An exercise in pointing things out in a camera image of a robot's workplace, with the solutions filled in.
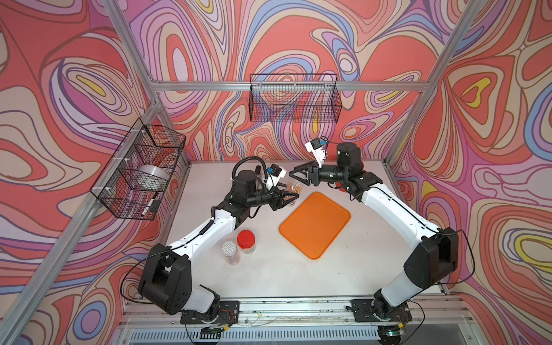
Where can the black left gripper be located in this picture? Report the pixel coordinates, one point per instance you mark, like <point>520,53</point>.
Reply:
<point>277,203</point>

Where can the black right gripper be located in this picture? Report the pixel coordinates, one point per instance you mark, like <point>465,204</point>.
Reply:
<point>299,171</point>

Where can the clear candy jar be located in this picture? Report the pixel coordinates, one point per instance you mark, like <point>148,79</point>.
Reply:
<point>294,187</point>

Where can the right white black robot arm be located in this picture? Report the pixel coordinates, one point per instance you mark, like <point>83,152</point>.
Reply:
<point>434,251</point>

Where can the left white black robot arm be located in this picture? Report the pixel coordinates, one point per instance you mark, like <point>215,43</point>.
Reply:
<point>167,277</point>

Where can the red lid jar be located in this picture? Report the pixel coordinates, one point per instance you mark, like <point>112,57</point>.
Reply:
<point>246,241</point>

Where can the white lid jar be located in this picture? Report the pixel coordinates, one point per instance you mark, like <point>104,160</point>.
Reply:
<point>230,252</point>

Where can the red cup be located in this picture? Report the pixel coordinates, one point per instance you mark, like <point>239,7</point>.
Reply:
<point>348,183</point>

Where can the orange plastic tray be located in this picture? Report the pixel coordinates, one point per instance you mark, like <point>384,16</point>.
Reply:
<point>314,225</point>

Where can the black marker in basket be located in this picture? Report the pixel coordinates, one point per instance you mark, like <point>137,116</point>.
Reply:
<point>149,204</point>

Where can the white roll in basket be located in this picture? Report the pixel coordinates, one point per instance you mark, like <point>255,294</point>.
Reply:
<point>151,178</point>

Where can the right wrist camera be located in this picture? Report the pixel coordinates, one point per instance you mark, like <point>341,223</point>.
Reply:
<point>317,147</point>

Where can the back black wire basket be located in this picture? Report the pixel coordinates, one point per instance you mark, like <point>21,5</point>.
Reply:
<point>294,98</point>

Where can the black wire basket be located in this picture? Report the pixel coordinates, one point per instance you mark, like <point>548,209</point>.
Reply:
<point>294,98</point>
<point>144,144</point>

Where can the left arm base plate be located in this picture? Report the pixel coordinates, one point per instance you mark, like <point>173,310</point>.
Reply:
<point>225,313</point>

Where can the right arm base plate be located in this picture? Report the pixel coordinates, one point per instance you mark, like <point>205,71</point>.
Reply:
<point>377,310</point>

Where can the left black wire basket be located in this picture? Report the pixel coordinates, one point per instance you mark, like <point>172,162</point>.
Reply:
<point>144,144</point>

